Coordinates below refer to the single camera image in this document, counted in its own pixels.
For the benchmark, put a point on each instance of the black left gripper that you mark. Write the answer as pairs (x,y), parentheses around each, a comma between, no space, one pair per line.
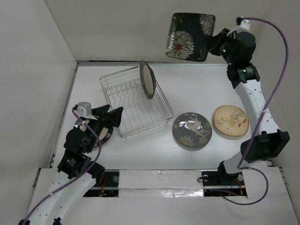
(113,116)

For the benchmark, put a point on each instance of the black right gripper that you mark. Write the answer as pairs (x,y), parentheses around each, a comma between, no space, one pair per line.
(219,39)

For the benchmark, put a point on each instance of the cream plate glossy dark rim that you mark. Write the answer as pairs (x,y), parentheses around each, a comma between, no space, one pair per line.
(104,136)

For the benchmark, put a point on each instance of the black square floral plate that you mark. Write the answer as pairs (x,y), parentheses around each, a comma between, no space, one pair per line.
(190,36)

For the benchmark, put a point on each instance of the cream plate brown rim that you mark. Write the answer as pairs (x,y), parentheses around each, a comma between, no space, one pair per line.
(148,80)

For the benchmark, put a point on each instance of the cream round bird plate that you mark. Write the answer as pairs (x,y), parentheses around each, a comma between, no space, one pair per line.
(231,120)

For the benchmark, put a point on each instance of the grey round deer plate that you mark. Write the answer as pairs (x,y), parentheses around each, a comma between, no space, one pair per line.
(191,130)

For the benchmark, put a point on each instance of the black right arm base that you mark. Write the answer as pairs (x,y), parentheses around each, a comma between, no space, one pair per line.
(217,184)

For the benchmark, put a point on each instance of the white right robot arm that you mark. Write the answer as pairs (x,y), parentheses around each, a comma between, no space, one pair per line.
(278,140)

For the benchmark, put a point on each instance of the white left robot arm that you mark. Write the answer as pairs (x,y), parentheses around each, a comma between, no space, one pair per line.
(76,172)

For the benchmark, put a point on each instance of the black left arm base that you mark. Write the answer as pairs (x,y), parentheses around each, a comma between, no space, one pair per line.
(109,187)

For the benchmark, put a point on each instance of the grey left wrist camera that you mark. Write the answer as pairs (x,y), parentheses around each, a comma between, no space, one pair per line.
(83,109)

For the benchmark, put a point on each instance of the aluminium table edge rail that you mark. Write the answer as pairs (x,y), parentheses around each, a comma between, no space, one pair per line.
(261,125)

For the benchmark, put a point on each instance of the metal wire dish rack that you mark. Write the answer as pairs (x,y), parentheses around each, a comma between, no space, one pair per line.
(140,114)

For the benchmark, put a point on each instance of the aluminium front rail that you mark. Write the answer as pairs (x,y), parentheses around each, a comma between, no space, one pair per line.
(160,183)

